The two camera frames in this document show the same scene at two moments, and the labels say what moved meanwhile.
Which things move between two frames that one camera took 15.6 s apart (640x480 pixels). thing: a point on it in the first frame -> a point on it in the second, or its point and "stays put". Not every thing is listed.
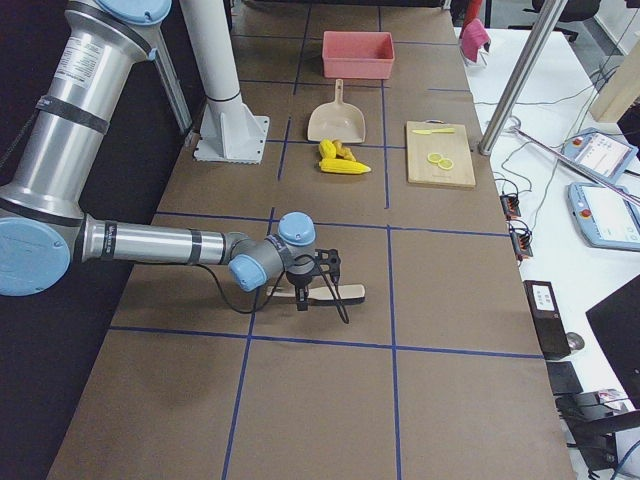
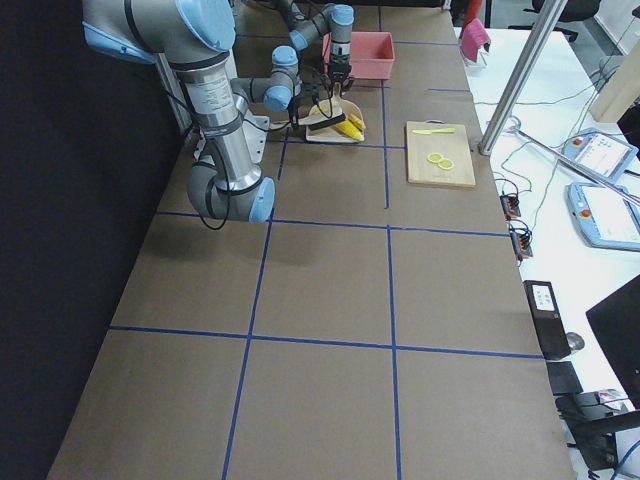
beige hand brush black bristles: [351, 294] -> [320, 116]
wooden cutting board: [439, 155] stays put
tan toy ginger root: [343, 152] -> [357, 120]
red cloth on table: [473, 38] stays put
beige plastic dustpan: [338, 121] stays put
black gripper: [328, 261] -> [310, 93]
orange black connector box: [510, 206] stays put
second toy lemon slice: [445, 163] stays put
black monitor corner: [617, 321] stays put
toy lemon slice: [434, 157] stays put
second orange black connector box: [521, 242] stays put
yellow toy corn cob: [342, 166] -> [346, 127]
